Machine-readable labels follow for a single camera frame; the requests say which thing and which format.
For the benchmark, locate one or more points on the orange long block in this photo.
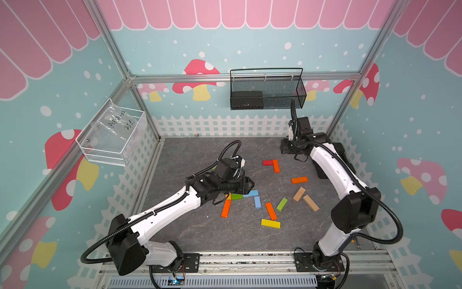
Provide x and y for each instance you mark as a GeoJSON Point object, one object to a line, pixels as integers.
{"type": "Point", "coordinates": [226, 209]}

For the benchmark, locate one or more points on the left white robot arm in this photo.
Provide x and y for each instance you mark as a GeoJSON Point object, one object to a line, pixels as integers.
{"type": "Point", "coordinates": [128, 243]}

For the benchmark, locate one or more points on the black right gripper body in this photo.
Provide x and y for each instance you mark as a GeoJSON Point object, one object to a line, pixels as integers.
{"type": "Point", "coordinates": [289, 147]}

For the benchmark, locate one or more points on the green short block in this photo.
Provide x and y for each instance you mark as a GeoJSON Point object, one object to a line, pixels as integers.
{"type": "Point", "coordinates": [236, 197]}

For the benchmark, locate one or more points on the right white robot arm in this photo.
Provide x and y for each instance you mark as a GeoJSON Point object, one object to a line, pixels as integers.
{"type": "Point", "coordinates": [358, 203]}

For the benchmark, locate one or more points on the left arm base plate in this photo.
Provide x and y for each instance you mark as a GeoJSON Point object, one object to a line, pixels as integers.
{"type": "Point", "coordinates": [189, 263]}

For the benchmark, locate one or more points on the light blue long block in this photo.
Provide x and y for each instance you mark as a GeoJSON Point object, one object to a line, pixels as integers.
{"type": "Point", "coordinates": [252, 193]}

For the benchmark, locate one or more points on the red-orange block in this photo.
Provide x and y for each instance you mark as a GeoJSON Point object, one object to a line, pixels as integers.
{"type": "Point", "coordinates": [276, 166]}

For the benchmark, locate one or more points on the green circuit board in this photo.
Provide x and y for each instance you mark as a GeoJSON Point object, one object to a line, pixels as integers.
{"type": "Point", "coordinates": [176, 281]}

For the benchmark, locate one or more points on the black box in basket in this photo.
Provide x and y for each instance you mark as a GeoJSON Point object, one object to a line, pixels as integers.
{"type": "Point", "coordinates": [247, 100]}

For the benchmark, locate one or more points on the lime green block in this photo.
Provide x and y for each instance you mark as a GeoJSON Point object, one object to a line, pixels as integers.
{"type": "Point", "coordinates": [282, 204]}

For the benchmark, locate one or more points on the black wire mesh basket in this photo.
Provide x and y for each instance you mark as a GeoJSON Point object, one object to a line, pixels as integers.
{"type": "Point", "coordinates": [282, 88]}

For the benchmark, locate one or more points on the tan wooden long block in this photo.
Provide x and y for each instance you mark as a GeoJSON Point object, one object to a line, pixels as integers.
{"type": "Point", "coordinates": [311, 203]}

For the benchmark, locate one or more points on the light blue short block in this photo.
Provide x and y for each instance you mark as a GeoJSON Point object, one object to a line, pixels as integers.
{"type": "Point", "coordinates": [257, 202]}

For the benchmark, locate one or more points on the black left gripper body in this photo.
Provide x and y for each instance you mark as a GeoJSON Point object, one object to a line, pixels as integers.
{"type": "Point", "coordinates": [237, 187]}

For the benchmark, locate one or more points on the clear wire wall basket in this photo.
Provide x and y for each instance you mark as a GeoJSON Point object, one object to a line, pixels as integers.
{"type": "Point", "coordinates": [93, 157]}

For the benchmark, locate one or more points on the black plastic tool case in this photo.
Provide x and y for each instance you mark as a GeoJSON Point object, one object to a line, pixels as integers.
{"type": "Point", "coordinates": [341, 152]}

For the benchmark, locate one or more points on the yellow long block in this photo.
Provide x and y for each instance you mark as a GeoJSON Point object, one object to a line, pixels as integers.
{"type": "Point", "coordinates": [270, 223]}

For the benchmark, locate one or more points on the tan wooden short block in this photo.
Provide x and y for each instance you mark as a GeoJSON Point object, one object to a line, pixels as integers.
{"type": "Point", "coordinates": [299, 194]}

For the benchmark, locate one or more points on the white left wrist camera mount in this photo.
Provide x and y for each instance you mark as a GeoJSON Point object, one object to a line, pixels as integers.
{"type": "Point", "coordinates": [240, 162]}

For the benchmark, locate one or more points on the plastic bag in basket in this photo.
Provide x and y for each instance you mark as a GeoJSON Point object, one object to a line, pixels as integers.
{"type": "Point", "coordinates": [114, 134]}

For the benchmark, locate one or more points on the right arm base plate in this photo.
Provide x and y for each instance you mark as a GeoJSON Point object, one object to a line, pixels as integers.
{"type": "Point", "coordinates": [318, 263]}

